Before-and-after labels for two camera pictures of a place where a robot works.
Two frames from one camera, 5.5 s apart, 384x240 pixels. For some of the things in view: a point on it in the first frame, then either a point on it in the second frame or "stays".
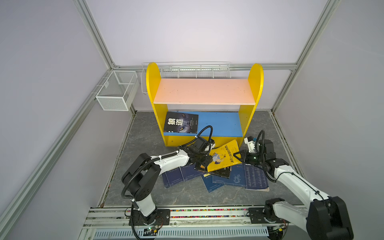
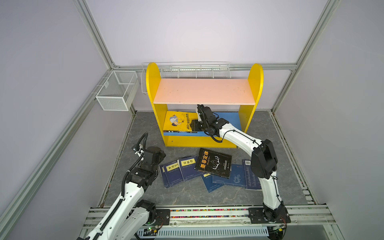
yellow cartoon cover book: [223, 157] -> [179, 122]
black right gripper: [243, 157] -> [194, 126]
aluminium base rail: [114, 223] stays
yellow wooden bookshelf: [219, 110] stays
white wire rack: [188, 69] stays
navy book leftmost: [165, 180] stays
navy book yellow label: [188, 171] stays
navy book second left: [174, 176] stays
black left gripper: [208, 160] -> [161, 156]
